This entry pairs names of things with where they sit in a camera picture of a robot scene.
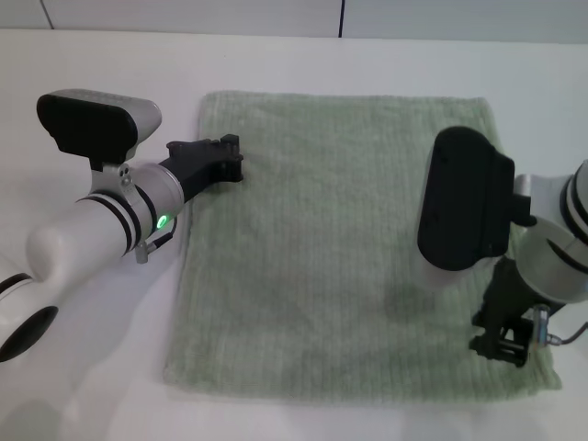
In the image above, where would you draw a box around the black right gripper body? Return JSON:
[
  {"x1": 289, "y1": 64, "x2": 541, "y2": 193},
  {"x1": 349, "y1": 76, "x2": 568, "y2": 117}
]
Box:
[{"x1": 471, "y1": 254, "x2": 546, "y2": 344}]

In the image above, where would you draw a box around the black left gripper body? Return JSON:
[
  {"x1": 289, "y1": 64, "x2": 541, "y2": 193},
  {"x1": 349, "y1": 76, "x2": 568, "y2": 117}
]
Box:
[{"x1": 160, "y1": 137, "x2": 231, "y2": 202}]

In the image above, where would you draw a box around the light green ribbed towel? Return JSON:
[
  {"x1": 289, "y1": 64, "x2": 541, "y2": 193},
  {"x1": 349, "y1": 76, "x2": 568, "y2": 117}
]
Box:
[{"x1": 163, "y1": 90, "x2": 564, "y2": 406}]

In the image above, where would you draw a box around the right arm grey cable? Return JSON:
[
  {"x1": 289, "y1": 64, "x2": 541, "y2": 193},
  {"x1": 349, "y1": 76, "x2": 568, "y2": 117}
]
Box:
[{"x1": 527, "y1": 303, "x2": 588, "y2": 356}]

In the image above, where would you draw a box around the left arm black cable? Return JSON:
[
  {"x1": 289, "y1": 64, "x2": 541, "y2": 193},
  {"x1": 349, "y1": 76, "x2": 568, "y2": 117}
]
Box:
[{"x1": 134, "y1": 217, "x2": 178, "y2": 265}]

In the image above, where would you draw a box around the left wrist camera housing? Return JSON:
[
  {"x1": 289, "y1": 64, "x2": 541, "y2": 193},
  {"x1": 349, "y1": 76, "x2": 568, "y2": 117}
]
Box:
[{"x1": 36, "y1": 88, "x2": 164, "y2": 172}]

